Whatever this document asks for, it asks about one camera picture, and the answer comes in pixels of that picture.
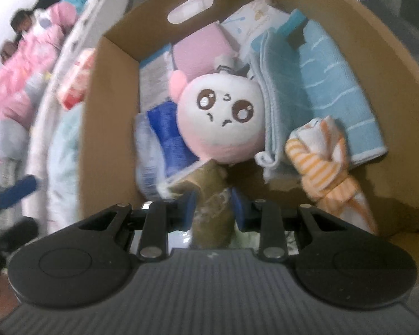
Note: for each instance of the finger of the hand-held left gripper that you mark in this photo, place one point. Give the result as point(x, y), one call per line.
point(17, 192)

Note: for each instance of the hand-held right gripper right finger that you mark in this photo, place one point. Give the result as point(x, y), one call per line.
point(239, 209)

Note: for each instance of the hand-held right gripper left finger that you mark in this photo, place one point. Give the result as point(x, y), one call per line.
point(190, 209)

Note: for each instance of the gold tissue pack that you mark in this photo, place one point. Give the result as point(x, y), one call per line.
point(213, 213)

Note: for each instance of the teal checked towel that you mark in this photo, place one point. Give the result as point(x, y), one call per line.
point(335, 94)

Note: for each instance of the pink bubble wrap packet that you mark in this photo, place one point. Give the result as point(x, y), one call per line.
point(199, 49)

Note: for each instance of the brown cardboard box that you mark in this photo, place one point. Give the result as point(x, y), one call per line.
point(387, 94)

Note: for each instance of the pale blue cloth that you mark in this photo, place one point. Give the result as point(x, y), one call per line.
point(64, 167)

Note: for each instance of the blue and white plastic packet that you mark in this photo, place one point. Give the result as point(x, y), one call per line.
point(167, 136)

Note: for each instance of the pink and white plush toy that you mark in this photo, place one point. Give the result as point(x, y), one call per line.
point(220, 122)

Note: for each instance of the orange striped cloth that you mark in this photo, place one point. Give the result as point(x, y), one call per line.
point(321, 167)

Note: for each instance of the light blue towel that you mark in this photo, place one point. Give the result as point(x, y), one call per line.
point(282, 111)

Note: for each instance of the pink printed quilt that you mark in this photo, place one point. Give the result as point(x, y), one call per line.
point(21, 76)

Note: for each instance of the red and white printed packet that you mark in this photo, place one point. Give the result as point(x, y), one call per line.
point(76, 87)

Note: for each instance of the white labelled packet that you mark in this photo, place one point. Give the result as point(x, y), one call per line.
point(153, 76)

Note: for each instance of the white printed tissue pack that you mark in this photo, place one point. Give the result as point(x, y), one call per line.
point(255, 21)

